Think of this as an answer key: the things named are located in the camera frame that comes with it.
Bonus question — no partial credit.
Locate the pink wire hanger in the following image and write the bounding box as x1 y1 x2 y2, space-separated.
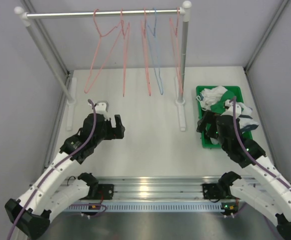
140 8 152 96
120 9 130 97
83 8 124 94
169 7 183 94

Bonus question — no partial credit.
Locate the green tank top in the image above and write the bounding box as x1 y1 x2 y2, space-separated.
210 90 235 115

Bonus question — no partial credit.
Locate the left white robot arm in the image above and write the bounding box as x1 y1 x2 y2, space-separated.
4 113 125 240

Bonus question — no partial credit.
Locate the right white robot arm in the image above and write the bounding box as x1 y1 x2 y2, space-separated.
196 110 291 240

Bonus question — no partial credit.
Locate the white clothes pile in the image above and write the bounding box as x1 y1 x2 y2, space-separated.
196 86 259 133

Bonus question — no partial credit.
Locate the green plastic bin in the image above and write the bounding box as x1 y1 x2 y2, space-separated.
196 85 253 149

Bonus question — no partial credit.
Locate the silver clothes rack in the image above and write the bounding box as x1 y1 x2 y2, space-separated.
14 0 192 132

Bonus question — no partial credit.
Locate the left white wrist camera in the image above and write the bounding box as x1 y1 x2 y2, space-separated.
87 99 110 121

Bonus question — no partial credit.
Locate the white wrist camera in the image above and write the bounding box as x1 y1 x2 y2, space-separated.
221 100 242 123
87 99 110 121

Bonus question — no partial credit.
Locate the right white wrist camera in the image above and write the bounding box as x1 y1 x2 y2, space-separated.
221 100 242 123

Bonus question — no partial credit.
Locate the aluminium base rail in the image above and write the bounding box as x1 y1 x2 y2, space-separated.
29 176 269 201

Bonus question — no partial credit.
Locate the white slotted cable duct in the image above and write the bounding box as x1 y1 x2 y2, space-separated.
60 202 239 213

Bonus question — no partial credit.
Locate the blue wire hanger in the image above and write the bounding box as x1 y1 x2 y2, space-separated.
146 8 164 95

